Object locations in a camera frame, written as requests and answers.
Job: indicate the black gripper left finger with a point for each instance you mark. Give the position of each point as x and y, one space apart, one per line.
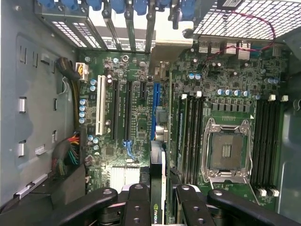
137 207

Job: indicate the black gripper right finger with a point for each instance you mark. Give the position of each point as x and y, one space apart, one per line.
192 209

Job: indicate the silver chipset heatsink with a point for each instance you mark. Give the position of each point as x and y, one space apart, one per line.
122 175

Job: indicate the metal socket cover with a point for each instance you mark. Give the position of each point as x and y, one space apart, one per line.
225 175

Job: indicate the socket locking lever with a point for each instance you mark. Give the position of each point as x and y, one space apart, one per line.
249 153
207 153

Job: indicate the CPU socket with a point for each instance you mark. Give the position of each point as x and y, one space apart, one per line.
227 150

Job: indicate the black plastic shroud box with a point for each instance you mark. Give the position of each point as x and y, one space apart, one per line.
58 186

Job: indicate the green motherboard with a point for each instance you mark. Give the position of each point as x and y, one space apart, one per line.
138 110

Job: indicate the long black expansion slot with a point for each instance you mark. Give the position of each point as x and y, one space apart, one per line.
128 110
115 110

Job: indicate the white expansion slot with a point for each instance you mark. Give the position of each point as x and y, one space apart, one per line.
100 106

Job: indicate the open black PC case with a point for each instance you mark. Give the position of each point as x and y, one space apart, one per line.
292 153

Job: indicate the short black expansion slot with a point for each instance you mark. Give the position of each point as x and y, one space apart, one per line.
144 90

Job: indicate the blue slot retention clip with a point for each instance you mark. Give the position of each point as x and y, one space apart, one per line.
185 9
47 2
164 2
73 2
142 7
120 5
95 4

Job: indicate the black labelled switch box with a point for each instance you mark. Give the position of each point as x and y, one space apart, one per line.
229 3

